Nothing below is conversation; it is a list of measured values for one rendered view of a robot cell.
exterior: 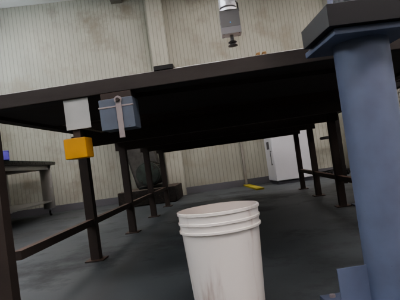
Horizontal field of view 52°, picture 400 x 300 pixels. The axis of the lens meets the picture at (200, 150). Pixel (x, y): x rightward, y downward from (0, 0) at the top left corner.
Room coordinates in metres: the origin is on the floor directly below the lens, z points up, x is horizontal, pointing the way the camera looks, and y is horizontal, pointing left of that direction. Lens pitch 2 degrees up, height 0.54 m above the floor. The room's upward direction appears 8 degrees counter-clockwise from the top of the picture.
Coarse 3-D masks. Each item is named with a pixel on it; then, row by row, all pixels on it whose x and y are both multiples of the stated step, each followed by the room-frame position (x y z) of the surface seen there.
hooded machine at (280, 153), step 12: (300, 132) 6.85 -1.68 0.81; (264, 144) 7.34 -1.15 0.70; (276, 144) 6.83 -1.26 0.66; (288, 144) 6.84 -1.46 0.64; (300, 144) 6.85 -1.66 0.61; (276, 156) 6.83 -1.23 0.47; (288, 156) 6.84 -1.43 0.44; (276, 168) 6.83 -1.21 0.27; (288, 168) 6.84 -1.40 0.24; (276, 180) 6.85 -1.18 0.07; (288, 180) 6.87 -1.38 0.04
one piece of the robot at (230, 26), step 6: (222, 12) 1.77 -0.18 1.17; (228, 12) 1.77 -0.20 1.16; (234, 12) 1.76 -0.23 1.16; (222, 18) 1.77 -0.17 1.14; (228, 18) 1.77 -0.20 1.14; (234, 18) 1.76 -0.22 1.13; (222, 24) 1.77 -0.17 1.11; (228, 24) 1.77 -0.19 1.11; (234, 24) 1.77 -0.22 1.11; (222, 30) 1.77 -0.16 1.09; (228, 30) 1.77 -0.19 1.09; (234, 30) 1.76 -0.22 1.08; (240, 30) 1.76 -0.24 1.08; (222, 36) 1.80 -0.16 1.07; (228, 36) 1.81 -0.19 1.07; (234, 36) 1.82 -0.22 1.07
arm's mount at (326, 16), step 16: (368, 0) 1.16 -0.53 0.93; (384, 0) 1.16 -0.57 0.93; (320, 16) 1.20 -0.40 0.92; (336, 16) 1.15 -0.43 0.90; (352, 16) 1.16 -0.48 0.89; (368, 16) 1.16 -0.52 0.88; (384, 16) 1.16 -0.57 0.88; (304, 32) 1.36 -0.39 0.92; (320, 32) 1.22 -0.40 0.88; (304, 48) 1.38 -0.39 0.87
